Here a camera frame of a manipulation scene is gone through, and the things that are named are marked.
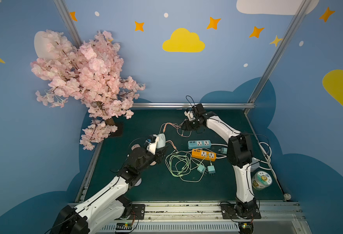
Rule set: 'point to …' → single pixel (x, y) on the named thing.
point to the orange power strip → (203, 154)
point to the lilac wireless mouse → (138, 182)
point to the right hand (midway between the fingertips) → (186, 126)
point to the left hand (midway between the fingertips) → (165, 143)
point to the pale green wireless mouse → (161, 143)
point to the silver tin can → (254, 165)
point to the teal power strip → (198, 144)
